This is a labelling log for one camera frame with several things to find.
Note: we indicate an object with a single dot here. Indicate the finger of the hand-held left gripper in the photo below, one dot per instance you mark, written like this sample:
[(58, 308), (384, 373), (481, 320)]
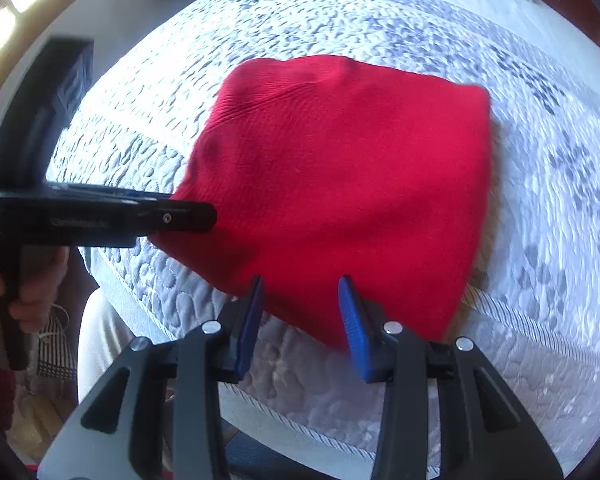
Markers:
[(185, 216), (150, 193)]

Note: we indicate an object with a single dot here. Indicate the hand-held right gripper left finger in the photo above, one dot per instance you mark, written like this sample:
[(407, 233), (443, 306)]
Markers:
[(247, 331)]

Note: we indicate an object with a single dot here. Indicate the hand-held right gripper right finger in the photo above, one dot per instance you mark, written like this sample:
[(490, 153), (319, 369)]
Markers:
[(355, 331)]

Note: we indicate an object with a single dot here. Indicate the red knit sweater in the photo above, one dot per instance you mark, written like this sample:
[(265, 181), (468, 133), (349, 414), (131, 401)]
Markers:
[(330, 185)]

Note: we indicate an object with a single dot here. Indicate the person's left hand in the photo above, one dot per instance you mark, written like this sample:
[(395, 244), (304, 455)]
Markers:
[(42, 305)]

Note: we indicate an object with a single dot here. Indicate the person's leg in beige pants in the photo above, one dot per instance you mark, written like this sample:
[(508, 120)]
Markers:
[(107, 340)]

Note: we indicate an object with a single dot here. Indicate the checkered cloth bag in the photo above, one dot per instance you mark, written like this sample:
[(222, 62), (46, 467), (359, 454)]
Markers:
[(55, 355)]

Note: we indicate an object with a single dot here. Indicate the grey white patterned quilt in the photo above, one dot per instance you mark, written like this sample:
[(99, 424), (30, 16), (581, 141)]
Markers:
[(530, 185)]

